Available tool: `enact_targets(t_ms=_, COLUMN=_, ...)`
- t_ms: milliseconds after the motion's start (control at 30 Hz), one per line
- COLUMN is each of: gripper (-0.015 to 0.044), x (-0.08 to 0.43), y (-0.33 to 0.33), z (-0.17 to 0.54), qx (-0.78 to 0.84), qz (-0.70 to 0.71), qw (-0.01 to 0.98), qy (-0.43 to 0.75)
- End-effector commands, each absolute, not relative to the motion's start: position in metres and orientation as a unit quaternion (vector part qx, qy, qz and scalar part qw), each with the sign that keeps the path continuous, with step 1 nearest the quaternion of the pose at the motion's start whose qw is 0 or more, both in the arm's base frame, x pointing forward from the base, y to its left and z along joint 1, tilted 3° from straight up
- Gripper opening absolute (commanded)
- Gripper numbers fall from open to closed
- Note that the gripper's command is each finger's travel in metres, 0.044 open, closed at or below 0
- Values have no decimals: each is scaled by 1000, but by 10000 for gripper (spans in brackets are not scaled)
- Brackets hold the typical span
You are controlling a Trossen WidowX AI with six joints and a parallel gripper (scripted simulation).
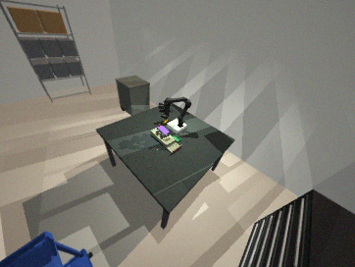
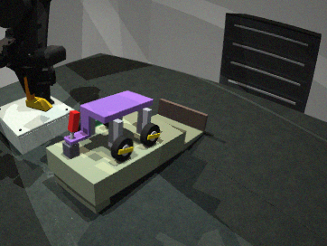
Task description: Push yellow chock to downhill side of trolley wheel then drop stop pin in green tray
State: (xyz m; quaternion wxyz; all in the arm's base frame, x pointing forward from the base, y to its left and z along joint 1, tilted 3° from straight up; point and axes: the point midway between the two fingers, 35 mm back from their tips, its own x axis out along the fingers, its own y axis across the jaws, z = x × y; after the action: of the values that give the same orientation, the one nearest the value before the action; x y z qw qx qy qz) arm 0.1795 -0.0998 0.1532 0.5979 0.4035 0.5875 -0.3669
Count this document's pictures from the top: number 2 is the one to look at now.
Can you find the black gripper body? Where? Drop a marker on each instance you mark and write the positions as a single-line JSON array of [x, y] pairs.
[[43, 58]]

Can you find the red-headed metal pin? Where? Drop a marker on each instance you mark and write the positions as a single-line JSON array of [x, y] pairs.
[[73, 122]]

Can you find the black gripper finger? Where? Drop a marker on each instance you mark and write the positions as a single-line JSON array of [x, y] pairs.
[[33, 74], [19, 72]]

